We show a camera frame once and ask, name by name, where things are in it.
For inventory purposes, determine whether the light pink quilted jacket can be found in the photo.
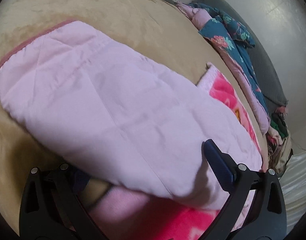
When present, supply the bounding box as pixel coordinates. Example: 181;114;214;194
0;21;262;210

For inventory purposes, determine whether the pile of folded clothes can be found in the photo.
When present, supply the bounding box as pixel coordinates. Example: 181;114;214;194
266;106;293;177

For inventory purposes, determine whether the white satin curtain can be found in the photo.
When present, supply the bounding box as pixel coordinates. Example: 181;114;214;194
280;151;306;232

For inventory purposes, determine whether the pink cartoon fleece blanket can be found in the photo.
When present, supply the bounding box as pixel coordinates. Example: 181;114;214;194
79;62;260;239

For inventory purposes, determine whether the grey headboard cushion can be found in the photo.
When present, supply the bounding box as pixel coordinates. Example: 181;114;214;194
192;0;288;114

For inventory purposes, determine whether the teal floral quilt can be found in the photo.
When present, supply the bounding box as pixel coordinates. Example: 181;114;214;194
176;2;270;134

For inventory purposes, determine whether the beige bed sheet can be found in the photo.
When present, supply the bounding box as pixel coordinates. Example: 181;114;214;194
0;0;268;232

